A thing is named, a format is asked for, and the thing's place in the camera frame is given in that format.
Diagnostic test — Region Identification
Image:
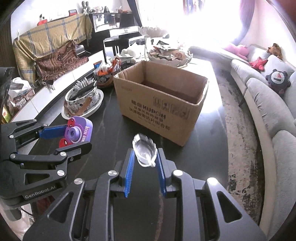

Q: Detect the cardboard box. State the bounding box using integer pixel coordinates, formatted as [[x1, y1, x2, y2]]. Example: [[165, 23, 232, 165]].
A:
[[113, 61, 209, 147]]

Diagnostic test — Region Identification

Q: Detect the purple spider-man toy camera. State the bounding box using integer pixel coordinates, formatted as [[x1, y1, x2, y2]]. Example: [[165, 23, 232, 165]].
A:
[[59, 116, 93, 148]]

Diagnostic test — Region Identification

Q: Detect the grey curved sofa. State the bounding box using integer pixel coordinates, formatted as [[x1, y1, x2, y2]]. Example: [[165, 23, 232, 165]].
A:
[[189, 44, 296, 239]]

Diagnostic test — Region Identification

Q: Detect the black remote in bowl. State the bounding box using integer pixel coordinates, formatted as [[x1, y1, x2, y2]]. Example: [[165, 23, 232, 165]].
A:
[[69, 81, 96, 101]]

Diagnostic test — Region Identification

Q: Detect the yellow plaid blanket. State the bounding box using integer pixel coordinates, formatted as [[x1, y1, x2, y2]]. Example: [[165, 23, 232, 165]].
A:
[[13, 14, 93, 84]]

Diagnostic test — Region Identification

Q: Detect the dark round sailboat cushion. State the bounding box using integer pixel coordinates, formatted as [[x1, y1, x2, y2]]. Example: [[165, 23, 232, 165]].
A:
[[265, 69, 291, 97]]

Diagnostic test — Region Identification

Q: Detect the brown plush animal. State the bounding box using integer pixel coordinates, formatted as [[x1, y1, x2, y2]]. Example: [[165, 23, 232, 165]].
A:
[[267, 43, 283, 60]]

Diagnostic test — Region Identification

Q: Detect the basket with snack packets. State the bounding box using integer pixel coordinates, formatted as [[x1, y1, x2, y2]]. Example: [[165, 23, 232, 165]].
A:
[[93, 57, 121, 88]]

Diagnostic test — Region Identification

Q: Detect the brown patterned cloth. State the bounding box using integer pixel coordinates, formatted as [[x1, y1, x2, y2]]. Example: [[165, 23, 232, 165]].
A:
[[34, 40, 89, 83]]

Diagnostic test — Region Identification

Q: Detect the clear leaf-shaped dish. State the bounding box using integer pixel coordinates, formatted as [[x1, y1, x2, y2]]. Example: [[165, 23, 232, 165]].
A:
[[132, 133, 157, 168]]

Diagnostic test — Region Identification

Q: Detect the white tiered fruit stand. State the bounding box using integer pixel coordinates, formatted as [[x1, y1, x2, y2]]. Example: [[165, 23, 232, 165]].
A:
[[138, 27, 193, 68]]

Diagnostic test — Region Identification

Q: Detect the white oval plate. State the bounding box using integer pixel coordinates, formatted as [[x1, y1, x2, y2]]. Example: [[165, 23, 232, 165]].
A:
[[61, 89, 104, 120]]

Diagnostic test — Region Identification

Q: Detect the black piano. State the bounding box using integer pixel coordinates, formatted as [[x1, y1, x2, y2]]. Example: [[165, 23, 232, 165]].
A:
[[86, 13, 142, 55]]

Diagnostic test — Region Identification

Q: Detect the pink plush toy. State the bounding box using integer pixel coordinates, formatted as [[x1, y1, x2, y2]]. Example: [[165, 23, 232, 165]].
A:
[[224, 44, 249, 61]]

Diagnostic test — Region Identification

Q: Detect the red star plush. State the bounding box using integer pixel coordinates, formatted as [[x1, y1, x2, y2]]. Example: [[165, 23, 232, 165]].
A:
[[249, 57, 268, 71]]

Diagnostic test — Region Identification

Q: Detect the floral bowl with leather strap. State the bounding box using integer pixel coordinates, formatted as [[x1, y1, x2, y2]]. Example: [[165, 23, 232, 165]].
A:
[[63, 77, 99, 118]]

